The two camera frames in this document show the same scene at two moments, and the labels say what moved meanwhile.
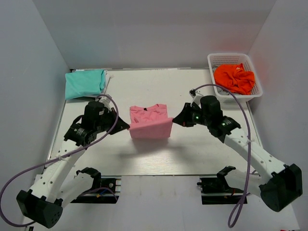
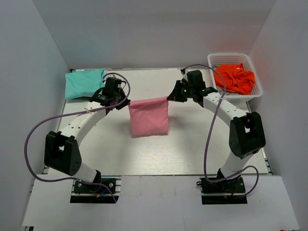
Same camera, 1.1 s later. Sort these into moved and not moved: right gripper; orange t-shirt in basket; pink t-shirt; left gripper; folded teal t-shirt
Moved: right gripper; left gripper; pink t-shirt
Not moved: folded teal t-shirt; orange t-shirt in basket
